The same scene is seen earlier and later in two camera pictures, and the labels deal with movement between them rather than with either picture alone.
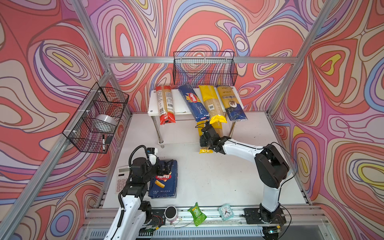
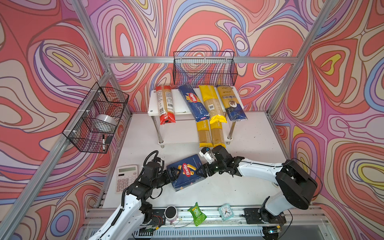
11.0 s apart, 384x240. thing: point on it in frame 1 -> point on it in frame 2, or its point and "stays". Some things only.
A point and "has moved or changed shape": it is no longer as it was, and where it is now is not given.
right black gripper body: [204, 142] -> [217, 166]
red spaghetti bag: [165, 105] stays
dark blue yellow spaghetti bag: [233, 107] stays
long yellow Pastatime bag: [216, 122] stays
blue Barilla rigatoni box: [164, 186] has moved or changed shape
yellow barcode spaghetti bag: [210, 100] stays
